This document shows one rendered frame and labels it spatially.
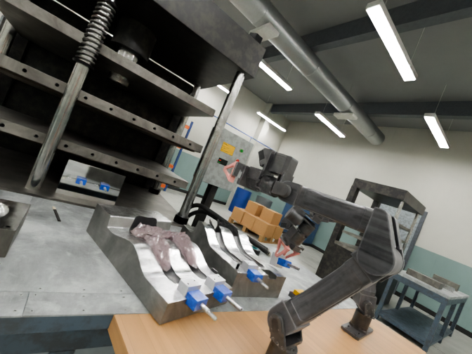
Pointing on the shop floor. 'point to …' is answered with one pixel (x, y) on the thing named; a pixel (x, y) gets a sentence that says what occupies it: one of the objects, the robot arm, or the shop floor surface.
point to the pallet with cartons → (258, 221)
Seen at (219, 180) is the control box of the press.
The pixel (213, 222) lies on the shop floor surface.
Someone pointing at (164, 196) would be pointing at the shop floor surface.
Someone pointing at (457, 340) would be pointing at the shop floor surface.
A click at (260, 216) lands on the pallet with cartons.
